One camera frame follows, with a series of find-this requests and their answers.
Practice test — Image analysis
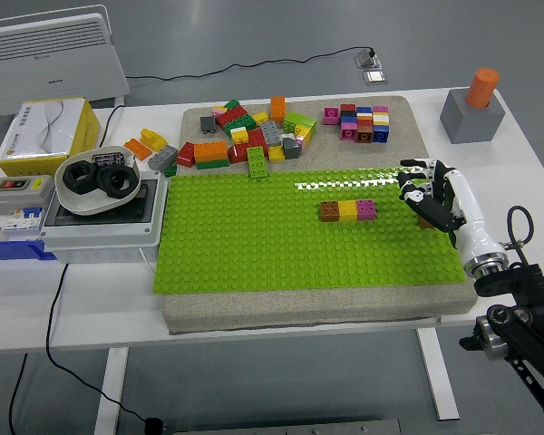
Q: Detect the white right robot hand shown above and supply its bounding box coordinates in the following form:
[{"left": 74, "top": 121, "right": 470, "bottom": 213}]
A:
[{"left": 397, "top": 158, "right": 505, "bottom": 268}]

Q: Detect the dark grey sloped brick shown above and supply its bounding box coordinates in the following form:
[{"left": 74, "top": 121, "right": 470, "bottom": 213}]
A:
[{"left": 281, "top": 137, "right": 303, "bottom": 160}]

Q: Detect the lime green large brick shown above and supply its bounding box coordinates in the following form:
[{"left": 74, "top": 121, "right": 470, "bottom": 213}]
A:
[{"left": 282, "top": 111, "right": 318, "bottom": 137}]

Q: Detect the light grey brick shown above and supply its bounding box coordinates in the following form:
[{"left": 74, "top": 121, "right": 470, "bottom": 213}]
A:
[
  {"left": 259, "top": 121, "right": 283, "bottom": 147},
  {"left": 147, "top": 146, "right": 180, "bottom": 172}
]

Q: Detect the green studded baseplate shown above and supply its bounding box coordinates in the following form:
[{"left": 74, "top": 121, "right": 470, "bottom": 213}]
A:
[{"left": 151, "top": 165, "right": 466, "bottom": 295}]

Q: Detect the lime green flat brick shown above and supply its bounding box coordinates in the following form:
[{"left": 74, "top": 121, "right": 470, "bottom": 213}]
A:
[{"left": 246, "top": 146, "right": 271, "bottom": 181}]

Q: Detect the orange tall brick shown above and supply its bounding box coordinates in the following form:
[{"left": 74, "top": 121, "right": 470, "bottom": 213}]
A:
[{"left": 269, "top": 95, "right": 287, "bottom": 124}]

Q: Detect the red large brick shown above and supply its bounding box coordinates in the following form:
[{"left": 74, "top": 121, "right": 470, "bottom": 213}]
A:
[{"left": 226, "top": 128, "right": 269, "bottom": 165}]

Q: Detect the dark green long brick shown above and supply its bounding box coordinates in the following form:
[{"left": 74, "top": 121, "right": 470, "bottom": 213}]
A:
[{"left": 222, "top": 115, "right": 257, "bottom": 139}]

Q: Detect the red long brick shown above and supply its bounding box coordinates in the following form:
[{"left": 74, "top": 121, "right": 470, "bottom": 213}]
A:
[{"left": 214, "top": 106, "right": 249, "bottom": 130}]

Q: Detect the orange long brick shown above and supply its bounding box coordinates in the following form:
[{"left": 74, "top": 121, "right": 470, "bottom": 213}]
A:
[{"left": 193, "top": 140, "right": 230, "bottom": 164}]

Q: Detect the red sloped brick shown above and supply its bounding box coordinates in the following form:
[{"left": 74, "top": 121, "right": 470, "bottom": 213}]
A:
[{"left": 176, "top": 141, "right": 197, "bottom": 169}]

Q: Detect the yellow sloped brick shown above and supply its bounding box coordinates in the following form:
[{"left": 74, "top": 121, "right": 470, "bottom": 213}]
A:
[{"left": 140, "top": 128, "right": 169, "bottom": 152}]

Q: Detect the orange flat brick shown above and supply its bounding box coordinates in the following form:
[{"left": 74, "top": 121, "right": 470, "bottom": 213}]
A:
[{"left": 122, "top": 138, "right": 153, "bottom": 161}]

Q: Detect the grey block holder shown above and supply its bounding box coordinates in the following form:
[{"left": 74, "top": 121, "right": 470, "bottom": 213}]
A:
[{"left": 439, "top": 88, "right": 507, "bottom": 145}]

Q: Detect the orange cylinder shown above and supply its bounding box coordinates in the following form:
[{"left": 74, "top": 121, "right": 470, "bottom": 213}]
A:
[{"left": 464, "top": 67, "right": 500, "bottom": 109}]

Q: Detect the white table leg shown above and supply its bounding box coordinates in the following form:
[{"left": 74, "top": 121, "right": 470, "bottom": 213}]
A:
[
  {"left": 93, "top": 347, "right": 131, "bottom": 435},
  {"left": 415, "top": 326, "right": 461, "bottom": 421}
]

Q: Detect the floor socket with plug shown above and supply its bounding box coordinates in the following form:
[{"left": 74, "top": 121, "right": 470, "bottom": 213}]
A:
[{"left": 354, "top": 47, "right": 384, "bottom": 70}]

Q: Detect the grey-brown foam mat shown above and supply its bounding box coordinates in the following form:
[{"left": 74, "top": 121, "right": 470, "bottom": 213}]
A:
[{"left": 161, "top": 94, "right": 480, "bottom": 336}]

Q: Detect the large black hex nut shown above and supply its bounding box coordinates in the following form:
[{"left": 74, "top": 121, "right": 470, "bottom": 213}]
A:
[
  {"left": 63, "top": 161, "right": 99, "bottom": 195},
  {"left": 94, "top": 166, "right": 137, "bottom": 199}
]

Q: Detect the small dark circuit board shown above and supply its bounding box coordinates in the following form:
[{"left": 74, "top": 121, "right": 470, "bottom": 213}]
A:
[{"left": 92, "top": 151, "right": 126, "bottom": 167}]

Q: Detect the white bowl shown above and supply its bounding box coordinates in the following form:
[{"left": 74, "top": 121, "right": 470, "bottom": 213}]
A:
[{"left": 53, "top": 144, "right": 142, "bottom": 217}]

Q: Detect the yellow white tissue box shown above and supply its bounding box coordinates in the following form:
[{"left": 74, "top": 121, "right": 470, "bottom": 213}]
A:
[{"left": 0, "top": 97, "right": 102, "bottom": 178}]

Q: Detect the white blue circuit breaker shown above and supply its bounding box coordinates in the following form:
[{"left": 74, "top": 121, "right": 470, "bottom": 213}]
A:
[{"left": 0, "top": 206, "right": 44, "bottom": 237}]

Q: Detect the white panel heater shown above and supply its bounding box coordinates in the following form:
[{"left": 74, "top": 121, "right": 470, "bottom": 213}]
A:
[{"left": 0, "top": 4, "right": 131, "bottom": 117}]

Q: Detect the blue plastic tray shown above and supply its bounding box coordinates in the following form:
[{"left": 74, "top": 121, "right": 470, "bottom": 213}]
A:
[{"left": 0, "top": 183, "right": 58, "bottom": 263}]

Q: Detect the black floor cable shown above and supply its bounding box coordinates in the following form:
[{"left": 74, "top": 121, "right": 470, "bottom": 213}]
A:
[{"left": 125, "top": 46, "right": 376, "bottom": 82}]

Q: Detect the grey electrical enclosure box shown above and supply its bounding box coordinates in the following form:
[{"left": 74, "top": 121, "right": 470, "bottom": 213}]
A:
[{"left": 39, "top": 169, "right": 169, "bottom": 265}]

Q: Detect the black cord with plug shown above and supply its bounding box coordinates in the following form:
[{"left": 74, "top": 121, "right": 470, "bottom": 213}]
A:
[{"left": 44, "top": 262, "right": 165, "bottom": 432}]

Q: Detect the grey push-button switch box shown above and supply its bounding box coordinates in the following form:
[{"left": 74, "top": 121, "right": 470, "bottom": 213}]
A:
[{"left": 0, "top": 175, "right": 55, "bottom": 213}]

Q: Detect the black hanging cable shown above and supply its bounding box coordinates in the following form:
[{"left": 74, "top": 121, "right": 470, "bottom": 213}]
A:
[{"left": 7, "top": 353, "right": 29, "bottom": 435}]

